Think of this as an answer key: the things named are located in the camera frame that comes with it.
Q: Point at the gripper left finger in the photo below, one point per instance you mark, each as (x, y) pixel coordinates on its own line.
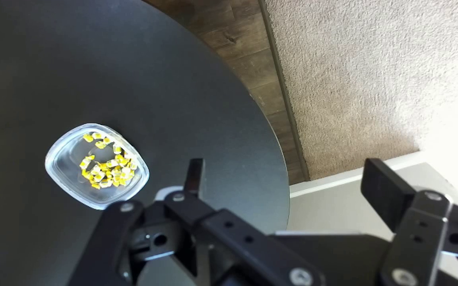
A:
(197, 222)

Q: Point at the clear plastic bowl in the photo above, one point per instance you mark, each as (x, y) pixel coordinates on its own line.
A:
(96, 166)

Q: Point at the heap of yellow white pieces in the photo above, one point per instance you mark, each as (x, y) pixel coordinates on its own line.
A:
(107, 163)

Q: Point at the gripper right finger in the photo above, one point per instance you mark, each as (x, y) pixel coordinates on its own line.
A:
(416, 222)

